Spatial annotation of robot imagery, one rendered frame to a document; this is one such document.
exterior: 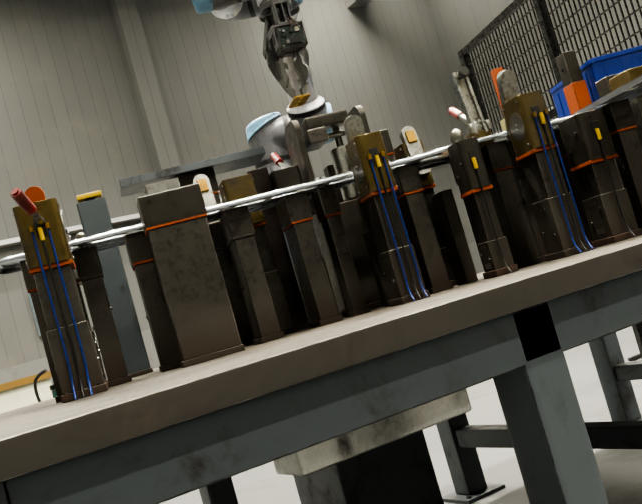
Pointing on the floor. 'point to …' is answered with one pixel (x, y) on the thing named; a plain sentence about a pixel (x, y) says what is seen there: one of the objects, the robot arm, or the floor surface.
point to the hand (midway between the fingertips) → (297, 93)
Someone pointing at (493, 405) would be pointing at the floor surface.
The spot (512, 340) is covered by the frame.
